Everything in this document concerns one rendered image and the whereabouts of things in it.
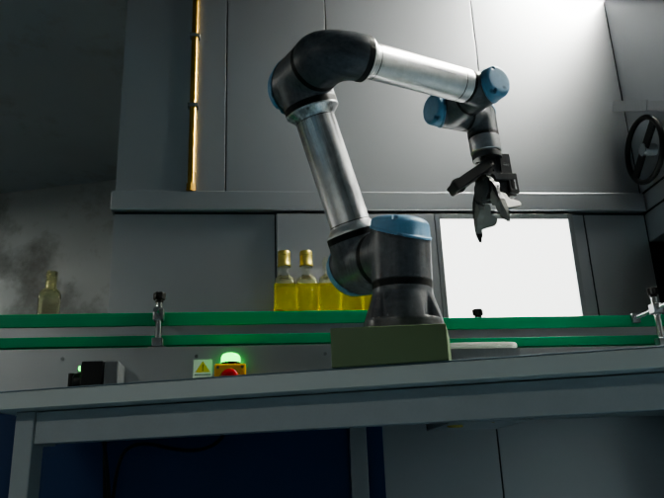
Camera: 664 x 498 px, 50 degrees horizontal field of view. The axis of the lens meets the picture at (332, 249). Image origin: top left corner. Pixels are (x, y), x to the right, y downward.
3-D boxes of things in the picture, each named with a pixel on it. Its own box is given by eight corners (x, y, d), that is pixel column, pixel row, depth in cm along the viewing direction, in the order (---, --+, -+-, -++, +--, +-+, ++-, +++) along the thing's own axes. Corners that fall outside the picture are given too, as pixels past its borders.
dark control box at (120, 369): (123, 403, 162) (124, 366, 165) (117, 399, 154) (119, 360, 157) (85, 404, 161) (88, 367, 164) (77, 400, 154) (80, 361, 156)
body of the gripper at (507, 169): (521, 196, 169) (512, 148, 173) (487, 195, 167) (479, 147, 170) (505, 207, 176) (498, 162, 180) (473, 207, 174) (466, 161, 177)
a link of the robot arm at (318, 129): (370, 293, 141) (285, 38, 146) (333, 306, 153) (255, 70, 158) (416, 279, 147) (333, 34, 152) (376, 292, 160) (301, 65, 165)
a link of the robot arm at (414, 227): (393, 273, 130) (390, 202, 133) (355, 287, 141) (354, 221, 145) (447, 280, 135) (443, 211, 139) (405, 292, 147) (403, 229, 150)
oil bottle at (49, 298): (55, 370, 191) (63, 275, 200) (54, 366, 186) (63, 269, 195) (33, 369, 189) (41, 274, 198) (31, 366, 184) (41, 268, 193)
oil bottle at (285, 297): (295, 357, 188) (293, 279, 195) (297, 353, 182) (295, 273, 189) (274, 358, 187) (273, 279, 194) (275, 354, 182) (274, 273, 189)
